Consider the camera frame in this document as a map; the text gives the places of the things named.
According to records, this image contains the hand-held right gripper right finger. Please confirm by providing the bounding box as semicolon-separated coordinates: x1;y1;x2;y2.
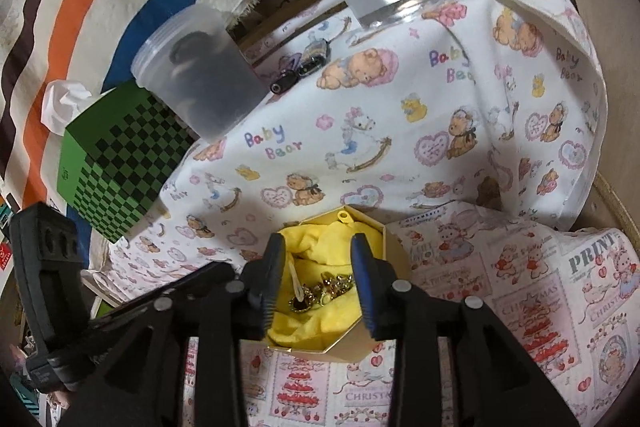
350;232;581;427

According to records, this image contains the green checkered tissue box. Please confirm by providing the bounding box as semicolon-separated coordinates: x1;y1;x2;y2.
56;84;202;244

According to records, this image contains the metal charm bracelet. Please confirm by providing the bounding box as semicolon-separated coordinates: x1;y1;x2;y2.
309;273;357;306

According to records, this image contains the pink strawberry print cloth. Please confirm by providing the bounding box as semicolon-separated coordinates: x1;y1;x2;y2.
180;202;640;427

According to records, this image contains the striped printed cloth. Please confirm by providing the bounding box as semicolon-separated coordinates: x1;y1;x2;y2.
0;0;312;219

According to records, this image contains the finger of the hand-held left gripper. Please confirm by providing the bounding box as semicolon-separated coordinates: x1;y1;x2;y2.
90;261;238;344

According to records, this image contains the colourful box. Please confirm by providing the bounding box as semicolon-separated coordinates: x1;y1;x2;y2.
0;195;18;271

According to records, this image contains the gold hexagonal box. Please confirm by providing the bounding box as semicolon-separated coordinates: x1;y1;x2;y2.
264;204;414;363

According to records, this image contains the wooden board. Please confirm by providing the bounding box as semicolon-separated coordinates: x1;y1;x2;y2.
592;169;640;254

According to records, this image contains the bear print blanket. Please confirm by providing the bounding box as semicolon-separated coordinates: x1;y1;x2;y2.
106;0;609;289

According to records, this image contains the yellow cloth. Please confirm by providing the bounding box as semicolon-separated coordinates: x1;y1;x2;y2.
267;206;386;351

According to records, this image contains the translucent plastic jar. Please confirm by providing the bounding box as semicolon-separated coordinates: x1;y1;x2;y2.
131;3;271;142

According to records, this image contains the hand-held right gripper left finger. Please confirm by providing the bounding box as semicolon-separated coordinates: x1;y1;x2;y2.
57;233;287;427

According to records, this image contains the white tissue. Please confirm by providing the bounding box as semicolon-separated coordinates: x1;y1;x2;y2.
41;79;94;136

